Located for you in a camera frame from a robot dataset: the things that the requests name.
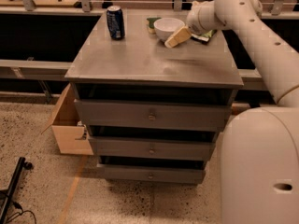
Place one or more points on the green yellow sponge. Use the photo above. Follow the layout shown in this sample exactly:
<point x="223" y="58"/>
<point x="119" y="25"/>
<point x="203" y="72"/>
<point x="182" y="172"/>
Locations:
<point x="150" y="24"/>

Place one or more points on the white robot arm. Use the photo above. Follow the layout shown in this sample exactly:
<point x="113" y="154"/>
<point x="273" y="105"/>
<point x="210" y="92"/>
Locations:
<point x="259" y="163"/>

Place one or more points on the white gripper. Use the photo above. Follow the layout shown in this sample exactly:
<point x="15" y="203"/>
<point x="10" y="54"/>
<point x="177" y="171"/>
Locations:
<point x="197" y="22"/>

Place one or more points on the black stand with cable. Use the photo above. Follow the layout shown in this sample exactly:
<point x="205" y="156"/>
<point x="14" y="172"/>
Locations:
<point x="6" y="195"/>

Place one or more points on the top grey drawer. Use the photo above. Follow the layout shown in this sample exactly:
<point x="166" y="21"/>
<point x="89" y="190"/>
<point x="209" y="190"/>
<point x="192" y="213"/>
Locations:
<point x="211" y="118"/>

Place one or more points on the cardboard box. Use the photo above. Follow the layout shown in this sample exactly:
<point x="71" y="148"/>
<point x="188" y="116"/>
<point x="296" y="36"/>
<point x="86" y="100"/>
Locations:
<point x="70" y="134"/>

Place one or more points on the bottom grey drawer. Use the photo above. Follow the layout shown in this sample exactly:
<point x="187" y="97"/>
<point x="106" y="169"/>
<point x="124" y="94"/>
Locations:
<point x="151" y="174"/>

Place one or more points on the grey drawer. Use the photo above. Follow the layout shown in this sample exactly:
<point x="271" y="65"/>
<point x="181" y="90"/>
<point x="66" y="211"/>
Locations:
<point x="211" y="118"/>
<point x="151" y="174"/>
<point x="151" y="148"/>

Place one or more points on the green chip bag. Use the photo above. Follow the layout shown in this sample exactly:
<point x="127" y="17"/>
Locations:
<point x="204" y="38"/>

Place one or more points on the middle grey drawer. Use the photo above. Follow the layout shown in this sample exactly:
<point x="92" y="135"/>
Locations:
<point x="151" y="148"/>

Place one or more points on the grey drawer cabinet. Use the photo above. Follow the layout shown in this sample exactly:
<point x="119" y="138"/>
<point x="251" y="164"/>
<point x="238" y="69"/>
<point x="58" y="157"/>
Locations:
<point x="141" y="69"/>

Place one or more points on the white ceramic bowl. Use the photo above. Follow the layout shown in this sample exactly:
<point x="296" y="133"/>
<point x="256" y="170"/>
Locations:
<point x="164" y="27"/>

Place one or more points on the blue soda can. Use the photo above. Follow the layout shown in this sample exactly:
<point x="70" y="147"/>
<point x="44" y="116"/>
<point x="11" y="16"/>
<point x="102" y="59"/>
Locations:
<point x="115" y="22"/>

